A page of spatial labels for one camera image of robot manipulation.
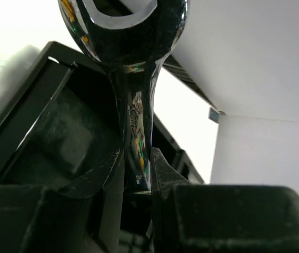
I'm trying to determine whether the right aluminium rail frame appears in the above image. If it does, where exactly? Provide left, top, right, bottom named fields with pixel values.
left=163, top=55, right=225, bottom=115

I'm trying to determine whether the black compartment tray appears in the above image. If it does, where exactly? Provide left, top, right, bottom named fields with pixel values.
left=0, top=42, right=202, bottom=199

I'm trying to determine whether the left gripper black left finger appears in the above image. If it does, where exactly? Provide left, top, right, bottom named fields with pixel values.
left=0, top=150, right=124, bottom=252

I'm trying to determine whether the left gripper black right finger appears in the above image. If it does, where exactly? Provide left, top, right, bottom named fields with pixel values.
left=151, top=148, right=299, bottom=252

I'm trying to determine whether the silver open-end wrench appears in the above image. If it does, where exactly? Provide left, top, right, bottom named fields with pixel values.
left=58, top=1, right=190, bottom=194

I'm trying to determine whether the blue corner label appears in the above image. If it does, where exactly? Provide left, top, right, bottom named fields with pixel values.
left=208, top=108, right=220, bottom=124

